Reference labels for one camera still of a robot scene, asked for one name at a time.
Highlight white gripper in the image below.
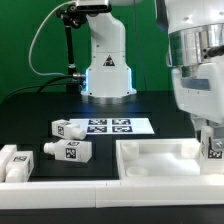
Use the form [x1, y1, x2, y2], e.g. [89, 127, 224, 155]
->
[172, 63, 224, 151]

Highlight white square table top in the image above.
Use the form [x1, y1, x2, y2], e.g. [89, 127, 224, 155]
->
[115, 137, 224, 181]

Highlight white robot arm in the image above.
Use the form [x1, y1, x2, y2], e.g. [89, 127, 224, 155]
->
[75, 0, 224, 151]

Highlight white sheet with markers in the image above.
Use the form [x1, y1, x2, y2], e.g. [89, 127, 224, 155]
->
[70, 118, 154, 135]

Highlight white front barrier wall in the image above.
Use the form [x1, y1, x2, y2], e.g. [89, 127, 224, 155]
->
[0, 175, 224, 210]

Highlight white barrier wall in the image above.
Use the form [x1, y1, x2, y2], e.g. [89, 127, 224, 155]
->
[0, 175, 224, 210]
[0, 145, 17, 183]

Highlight black cables at base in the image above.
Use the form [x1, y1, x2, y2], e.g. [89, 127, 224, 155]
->
[0, 73, 87, 105]

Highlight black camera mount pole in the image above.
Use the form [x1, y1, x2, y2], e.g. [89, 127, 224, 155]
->
[56, 4, 87, 94]

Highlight grey cable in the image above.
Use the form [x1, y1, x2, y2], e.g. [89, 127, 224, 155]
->
[28, 0, 77, 78]

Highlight white left barrier wall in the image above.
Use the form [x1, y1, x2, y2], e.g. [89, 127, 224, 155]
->
[0, 145, 17, 183]

